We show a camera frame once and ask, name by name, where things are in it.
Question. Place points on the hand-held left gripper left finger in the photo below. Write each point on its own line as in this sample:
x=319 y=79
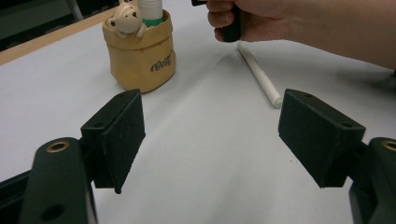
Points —
x=118 y=140

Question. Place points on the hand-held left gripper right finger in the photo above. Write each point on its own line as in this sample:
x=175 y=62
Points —
x=320 y=140

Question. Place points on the white pen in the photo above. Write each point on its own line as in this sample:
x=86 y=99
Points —
x=260 y=74

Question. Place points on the white green glue stick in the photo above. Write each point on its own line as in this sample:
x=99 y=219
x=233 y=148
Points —
x=151 y=9

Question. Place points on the tan bear pen holder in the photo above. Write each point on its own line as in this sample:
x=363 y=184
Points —
x=140 y=56

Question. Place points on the grey metal stand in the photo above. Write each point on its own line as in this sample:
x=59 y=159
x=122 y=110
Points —
x=74 y=9

